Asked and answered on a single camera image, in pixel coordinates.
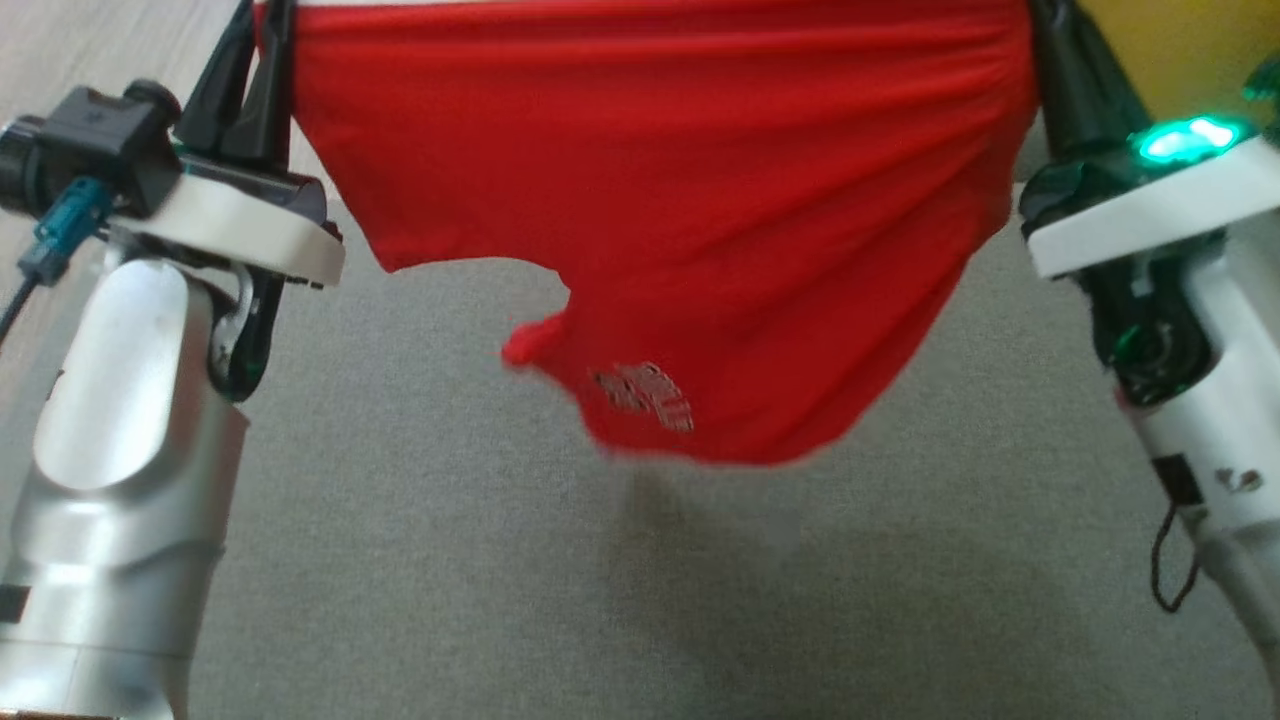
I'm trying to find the grey fabric sofa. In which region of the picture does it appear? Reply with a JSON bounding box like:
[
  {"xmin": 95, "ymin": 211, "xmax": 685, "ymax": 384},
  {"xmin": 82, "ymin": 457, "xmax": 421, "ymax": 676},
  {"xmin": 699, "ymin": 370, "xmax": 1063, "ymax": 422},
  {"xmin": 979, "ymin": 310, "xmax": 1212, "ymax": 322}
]
[{"xmin": 185, "ymin": 105, "xmax": 1280, "ymax": 720}]

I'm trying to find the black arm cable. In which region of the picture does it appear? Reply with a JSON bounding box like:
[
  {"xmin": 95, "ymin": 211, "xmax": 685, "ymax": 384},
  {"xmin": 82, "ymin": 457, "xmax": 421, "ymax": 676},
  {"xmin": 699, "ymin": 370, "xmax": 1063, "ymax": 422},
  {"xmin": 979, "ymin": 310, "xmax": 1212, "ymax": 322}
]
[
  {"xmin": 0, "ymin": 274, "xmax": 43, "ymax": 353},
  {"xmin": 1149, "ymin": 498, "xmax": 1203, "ymax": 614}
]

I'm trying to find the yellow background object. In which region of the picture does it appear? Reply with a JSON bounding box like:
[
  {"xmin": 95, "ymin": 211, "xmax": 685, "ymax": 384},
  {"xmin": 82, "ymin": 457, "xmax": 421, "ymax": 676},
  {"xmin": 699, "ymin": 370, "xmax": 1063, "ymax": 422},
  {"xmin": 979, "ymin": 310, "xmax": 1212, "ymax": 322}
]
[{"xmin": 1075, "ymin": 0, "xmax": 1280, "ymax": 129}]

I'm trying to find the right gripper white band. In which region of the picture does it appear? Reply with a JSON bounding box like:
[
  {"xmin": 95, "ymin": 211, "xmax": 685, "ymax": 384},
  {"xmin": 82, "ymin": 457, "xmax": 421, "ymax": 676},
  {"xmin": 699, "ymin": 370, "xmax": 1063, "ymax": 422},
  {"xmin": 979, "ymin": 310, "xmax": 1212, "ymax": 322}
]
[{"xmin": 1018, "ymin": 0, "xmax": 1280, "ymax": 407}]

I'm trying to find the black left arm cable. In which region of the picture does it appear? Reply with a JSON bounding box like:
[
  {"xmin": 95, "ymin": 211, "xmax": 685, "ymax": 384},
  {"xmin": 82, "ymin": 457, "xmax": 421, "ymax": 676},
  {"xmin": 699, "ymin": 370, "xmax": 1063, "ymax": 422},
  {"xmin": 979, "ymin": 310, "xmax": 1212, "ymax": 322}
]
[{"xmin": 0, "ymin": 274, "xmax": 43, "ymax": 353}]

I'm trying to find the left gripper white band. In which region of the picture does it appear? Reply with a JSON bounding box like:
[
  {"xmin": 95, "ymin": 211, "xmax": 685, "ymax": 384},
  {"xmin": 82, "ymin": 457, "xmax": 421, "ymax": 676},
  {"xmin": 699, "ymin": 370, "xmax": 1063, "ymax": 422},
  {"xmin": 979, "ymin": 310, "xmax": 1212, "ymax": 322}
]
[{"xmin": 108, "ymin": 0, "xmax": 348, "ymax": 403}]

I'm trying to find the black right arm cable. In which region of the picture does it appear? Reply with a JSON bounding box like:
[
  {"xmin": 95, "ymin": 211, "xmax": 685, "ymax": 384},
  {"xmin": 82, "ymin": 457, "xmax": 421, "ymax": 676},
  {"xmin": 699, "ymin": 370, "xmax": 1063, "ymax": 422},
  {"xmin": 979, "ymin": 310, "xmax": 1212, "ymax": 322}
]
[{"xmin": 1149, "ymin": 498, "xmax": 1203, "ymax": 614}]

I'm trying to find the blue left camera connector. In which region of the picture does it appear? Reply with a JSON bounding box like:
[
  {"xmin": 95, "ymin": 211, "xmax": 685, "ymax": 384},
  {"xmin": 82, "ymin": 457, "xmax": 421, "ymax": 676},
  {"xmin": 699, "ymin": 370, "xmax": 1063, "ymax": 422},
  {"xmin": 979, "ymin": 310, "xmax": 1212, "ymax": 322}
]
[{"xmin": 17, "ymin": 177, "xmax": 117, "ymax": 287}]

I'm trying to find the red jersey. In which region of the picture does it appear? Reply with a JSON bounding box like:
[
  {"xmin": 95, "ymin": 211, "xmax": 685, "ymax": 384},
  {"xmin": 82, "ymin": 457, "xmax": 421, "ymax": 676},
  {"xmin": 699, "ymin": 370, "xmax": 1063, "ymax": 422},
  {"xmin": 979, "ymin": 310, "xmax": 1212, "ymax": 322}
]
[{"xmin": 254, "ymin": 0, "xmax": 1043, "ymax": 469}]

